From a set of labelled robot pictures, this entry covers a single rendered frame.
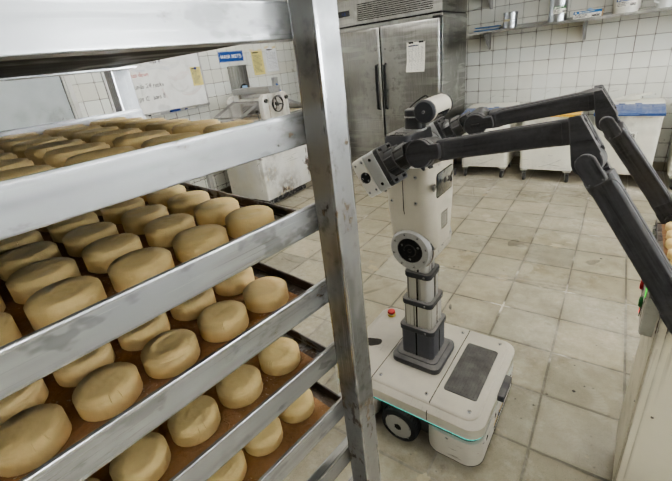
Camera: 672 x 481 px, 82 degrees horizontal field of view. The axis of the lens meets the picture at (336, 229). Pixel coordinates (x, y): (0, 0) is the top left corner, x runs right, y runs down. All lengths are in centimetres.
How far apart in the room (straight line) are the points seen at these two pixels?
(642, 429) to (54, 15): 151
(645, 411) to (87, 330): 137
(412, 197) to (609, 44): 410
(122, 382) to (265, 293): 15
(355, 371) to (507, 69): 500
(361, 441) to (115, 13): 52
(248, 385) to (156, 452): 10
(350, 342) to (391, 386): 122
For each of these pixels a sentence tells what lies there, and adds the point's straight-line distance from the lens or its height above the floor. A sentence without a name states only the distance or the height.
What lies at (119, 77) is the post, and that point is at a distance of 74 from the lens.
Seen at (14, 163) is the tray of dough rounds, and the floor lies 142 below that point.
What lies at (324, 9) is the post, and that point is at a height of 150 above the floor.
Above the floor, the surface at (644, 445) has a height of 37.
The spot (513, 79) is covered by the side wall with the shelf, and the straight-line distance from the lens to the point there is 532.
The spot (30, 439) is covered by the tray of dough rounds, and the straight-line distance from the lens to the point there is 39.
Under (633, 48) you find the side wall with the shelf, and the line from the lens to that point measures 520.
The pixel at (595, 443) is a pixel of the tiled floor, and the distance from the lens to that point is 199.
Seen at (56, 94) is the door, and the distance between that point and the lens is 431.
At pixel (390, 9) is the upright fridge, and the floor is 188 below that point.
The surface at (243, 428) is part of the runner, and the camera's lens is 44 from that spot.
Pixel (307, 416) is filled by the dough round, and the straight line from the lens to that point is 56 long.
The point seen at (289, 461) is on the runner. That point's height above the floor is 105.
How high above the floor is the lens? 147
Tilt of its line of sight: 24 degrees down
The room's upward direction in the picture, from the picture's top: 7 degrees counter-clockwise
